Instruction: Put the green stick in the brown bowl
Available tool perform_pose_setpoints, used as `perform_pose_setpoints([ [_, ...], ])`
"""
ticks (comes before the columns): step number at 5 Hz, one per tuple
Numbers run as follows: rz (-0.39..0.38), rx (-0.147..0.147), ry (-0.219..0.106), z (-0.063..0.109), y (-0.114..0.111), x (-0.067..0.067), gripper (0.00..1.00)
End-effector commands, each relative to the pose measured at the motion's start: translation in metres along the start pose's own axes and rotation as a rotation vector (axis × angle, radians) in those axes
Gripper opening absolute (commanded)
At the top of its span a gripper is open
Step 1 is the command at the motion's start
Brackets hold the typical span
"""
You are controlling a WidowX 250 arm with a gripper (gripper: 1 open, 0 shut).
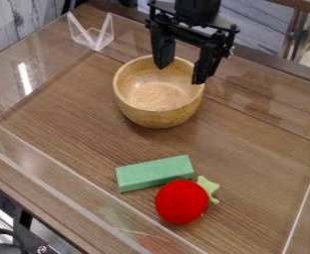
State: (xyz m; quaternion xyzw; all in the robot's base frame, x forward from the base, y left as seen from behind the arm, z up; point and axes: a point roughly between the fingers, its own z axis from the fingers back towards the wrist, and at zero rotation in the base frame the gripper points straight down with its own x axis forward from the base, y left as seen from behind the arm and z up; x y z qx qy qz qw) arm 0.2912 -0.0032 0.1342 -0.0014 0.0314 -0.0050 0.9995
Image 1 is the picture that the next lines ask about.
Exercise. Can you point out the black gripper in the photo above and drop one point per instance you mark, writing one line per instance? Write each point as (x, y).
(194, 22)

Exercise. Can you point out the green rectangular block stick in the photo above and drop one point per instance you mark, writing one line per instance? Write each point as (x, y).
(154, 173)

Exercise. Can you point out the red felt strawberry toy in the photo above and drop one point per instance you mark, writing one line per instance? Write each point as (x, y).
(183, 200)

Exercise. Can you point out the wooden brown bowl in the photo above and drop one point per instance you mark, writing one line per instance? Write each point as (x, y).
(156, 98)

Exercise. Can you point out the black table leg clamp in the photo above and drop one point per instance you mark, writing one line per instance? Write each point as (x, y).
(17, 239)

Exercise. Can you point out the metal chair frame background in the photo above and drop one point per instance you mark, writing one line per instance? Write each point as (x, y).
(297, 38)

